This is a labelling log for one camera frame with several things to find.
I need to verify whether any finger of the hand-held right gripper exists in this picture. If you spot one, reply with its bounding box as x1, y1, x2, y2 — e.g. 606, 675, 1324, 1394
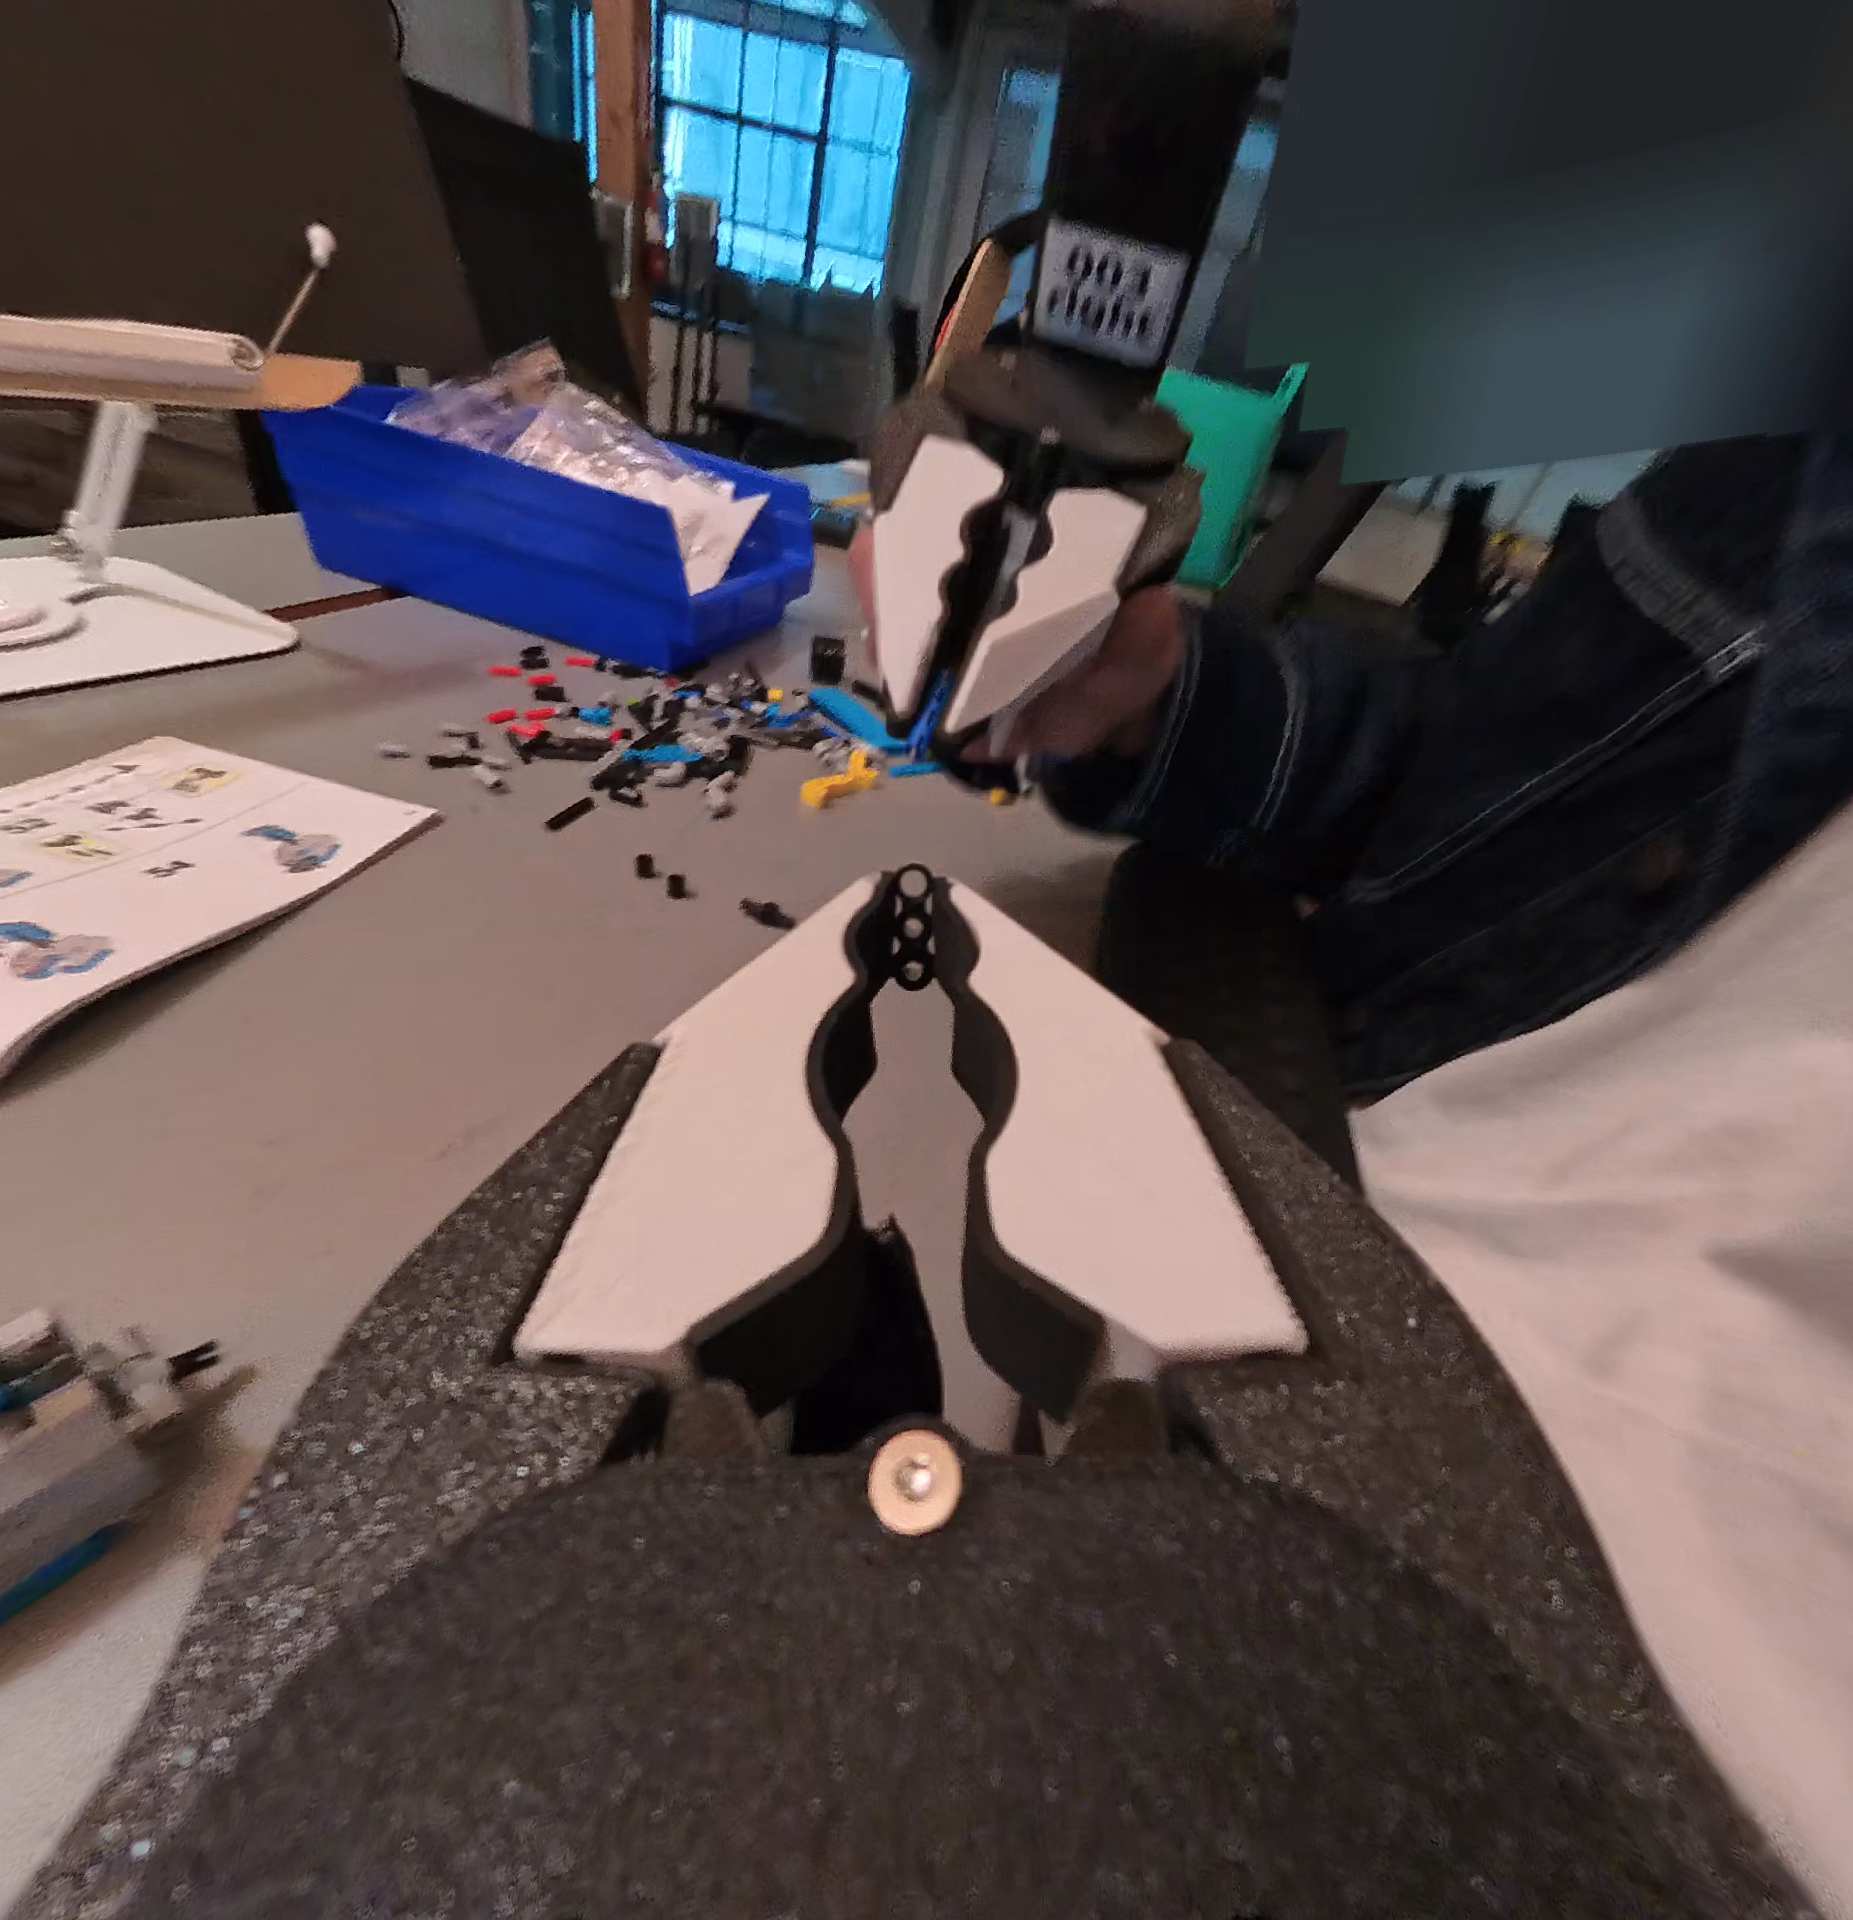
866, 437, 1016, 726
934, 483, 1159, 756

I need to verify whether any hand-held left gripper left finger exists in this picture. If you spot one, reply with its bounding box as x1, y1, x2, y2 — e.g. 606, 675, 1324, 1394
509, 870, 896, 1421

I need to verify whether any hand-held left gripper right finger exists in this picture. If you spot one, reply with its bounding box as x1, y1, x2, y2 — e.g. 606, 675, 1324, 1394
934, 877, 1313, 1421

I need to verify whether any black connector brick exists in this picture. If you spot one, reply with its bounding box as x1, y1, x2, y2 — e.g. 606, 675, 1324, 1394
881, 867, 941, 992

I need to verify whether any grey desk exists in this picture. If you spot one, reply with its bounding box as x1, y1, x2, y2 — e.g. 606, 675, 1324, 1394
0, 513, 1139, 1920

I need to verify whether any person's right hand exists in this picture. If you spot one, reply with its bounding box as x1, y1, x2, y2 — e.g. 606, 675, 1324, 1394
1000, 577, 1191, 793

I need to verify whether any green bin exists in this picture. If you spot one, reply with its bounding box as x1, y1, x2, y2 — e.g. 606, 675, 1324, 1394
1159, 363, 1313, 590

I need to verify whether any white plastic bag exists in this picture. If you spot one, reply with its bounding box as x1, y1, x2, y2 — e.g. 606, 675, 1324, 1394
668, 483, 771, 602

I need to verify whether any black studded mat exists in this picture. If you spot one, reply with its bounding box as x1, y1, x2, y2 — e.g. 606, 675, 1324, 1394
1093, 834, 1369, 1191

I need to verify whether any pile of loose toy bricks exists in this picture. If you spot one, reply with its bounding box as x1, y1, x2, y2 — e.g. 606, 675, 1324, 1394
384, 638, 1016, 821

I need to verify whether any large window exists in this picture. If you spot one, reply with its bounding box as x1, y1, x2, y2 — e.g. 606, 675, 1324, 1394
652, 9, 914, 295

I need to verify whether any clear plastic bag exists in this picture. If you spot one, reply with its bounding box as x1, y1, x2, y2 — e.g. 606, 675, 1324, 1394
388, 345, 737, 513

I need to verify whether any blue storage bin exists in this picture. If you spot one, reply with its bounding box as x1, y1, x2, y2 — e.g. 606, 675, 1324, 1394
262, 378, 819, 675

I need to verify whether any person's white shirt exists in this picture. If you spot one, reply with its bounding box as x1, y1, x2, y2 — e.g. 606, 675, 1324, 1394
1346, 809, 1853, 1920

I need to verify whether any toy instruction booklet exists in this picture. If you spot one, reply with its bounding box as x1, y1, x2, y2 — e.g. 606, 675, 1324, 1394
0, 737, 435, 1108

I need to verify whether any blue yellow brick assembly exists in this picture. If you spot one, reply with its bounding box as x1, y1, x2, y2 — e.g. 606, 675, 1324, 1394
0, 1310, 254, 1653

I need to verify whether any white laptop stand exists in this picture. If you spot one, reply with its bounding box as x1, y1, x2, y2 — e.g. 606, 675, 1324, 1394
0, 226, 345, 700

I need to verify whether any black board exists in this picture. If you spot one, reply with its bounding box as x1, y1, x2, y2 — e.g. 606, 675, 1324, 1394
0, 0, 488, 378

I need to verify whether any black chair frame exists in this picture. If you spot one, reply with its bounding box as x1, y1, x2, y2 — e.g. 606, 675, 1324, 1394
1229, 437, 1388, 634

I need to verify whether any wooden post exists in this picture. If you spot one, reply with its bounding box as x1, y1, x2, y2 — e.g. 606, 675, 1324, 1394
587, 0, 652, 299

